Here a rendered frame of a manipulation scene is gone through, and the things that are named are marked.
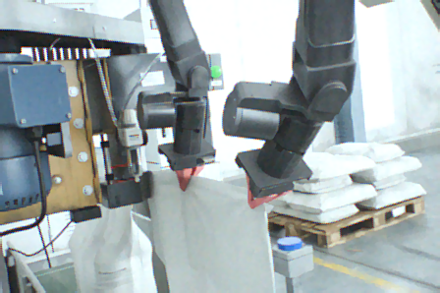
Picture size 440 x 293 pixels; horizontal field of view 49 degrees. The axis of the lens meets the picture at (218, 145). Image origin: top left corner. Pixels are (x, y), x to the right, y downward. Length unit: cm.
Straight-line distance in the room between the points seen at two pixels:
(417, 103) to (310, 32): 787
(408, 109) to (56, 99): 762
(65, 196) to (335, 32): 70
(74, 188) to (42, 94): 33
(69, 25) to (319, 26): 53
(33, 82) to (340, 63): 45
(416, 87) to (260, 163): 776
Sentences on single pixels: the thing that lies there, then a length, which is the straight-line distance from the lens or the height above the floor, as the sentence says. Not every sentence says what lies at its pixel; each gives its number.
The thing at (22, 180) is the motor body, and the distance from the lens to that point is 83.
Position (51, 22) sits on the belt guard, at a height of 139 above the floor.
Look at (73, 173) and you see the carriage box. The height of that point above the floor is 110.
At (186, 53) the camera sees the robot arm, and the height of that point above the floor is 131.
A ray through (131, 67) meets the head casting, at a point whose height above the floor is 131.
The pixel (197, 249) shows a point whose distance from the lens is 101.
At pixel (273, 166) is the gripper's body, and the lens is 66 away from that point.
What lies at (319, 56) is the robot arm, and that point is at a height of 126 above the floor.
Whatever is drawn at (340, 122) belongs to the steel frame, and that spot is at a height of 65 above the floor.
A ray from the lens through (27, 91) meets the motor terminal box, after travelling 77.
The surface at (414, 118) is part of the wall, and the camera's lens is 834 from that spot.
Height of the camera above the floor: 123
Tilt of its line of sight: 6 degrees down
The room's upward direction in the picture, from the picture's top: 7 degrees counter-clockwise
